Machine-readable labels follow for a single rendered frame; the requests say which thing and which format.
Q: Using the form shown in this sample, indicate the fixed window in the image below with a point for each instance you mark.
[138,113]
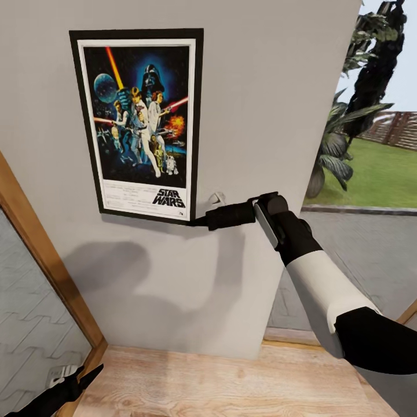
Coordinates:
[361,199]

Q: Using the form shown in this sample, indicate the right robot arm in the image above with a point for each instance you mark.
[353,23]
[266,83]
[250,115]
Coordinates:
[346,323]

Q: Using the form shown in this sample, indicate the poster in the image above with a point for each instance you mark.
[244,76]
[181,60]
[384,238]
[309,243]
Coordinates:
[140,93]

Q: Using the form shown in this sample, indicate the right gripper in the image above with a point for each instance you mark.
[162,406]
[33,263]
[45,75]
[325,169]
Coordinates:
[221,217]

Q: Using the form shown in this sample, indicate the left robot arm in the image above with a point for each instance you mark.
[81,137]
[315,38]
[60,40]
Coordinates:
[62,386]

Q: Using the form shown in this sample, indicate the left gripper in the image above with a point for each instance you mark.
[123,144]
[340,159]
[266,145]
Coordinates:
[68,391]

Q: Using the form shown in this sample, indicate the door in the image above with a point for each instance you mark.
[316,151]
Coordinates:
[44,321]

